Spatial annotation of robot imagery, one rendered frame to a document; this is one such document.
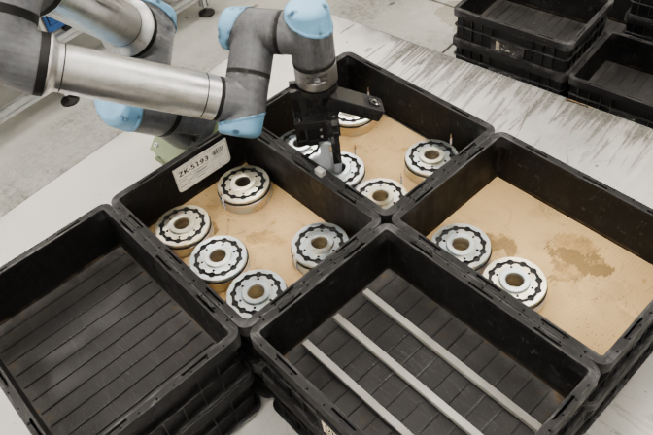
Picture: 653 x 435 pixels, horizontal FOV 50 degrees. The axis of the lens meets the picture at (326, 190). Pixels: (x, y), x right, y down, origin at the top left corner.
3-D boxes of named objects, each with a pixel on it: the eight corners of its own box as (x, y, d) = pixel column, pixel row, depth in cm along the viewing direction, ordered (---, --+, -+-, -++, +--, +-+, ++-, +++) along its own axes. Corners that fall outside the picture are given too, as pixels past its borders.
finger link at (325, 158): (313, 181, 135) (306, 139, 130) (343, 176, 135) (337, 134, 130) (314, 188, 132) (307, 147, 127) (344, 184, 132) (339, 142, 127)
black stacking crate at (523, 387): (258, 374, 109) (246, 335, 101) (388, 265, 122) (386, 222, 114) (455, 571, 87) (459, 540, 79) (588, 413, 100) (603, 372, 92)
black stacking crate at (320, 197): (127, 243, 132) (109, 202, 124) (249, 162, 144) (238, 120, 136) (257, 373, 110) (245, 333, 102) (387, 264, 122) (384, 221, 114)
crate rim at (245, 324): (111, 209, 125) (106, 199, 123) (240, 126, 138) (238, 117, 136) (247, 341, 103) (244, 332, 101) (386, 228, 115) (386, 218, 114)
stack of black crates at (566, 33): (447, 117, 250) (451, 8, 218) (490, 76, 265) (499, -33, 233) (549, 160, 230) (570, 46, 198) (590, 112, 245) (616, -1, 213)
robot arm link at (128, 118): (135, 135, 150) (83, 124, 139) (145, 73, 150) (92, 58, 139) (174, 139, 143) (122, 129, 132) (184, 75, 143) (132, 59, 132)
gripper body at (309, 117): (295, 124, 133) (287, 73, 124) (340, 117, 133) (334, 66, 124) (298, 150, 128) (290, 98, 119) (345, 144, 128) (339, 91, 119)
